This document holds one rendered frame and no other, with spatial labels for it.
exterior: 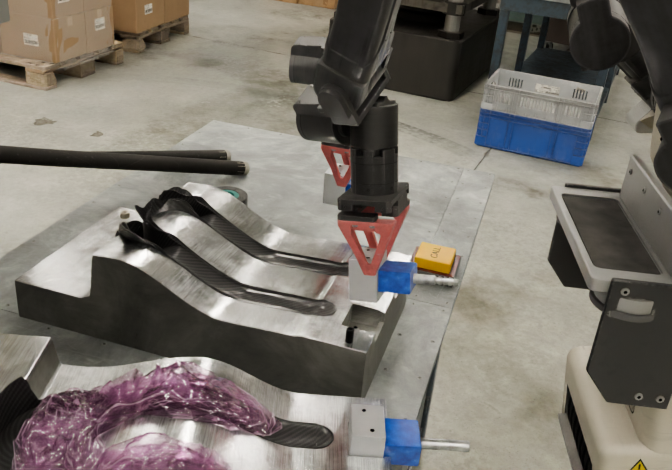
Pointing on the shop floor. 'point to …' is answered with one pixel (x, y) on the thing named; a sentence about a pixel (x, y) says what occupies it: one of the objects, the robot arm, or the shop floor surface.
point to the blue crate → (532, 137)
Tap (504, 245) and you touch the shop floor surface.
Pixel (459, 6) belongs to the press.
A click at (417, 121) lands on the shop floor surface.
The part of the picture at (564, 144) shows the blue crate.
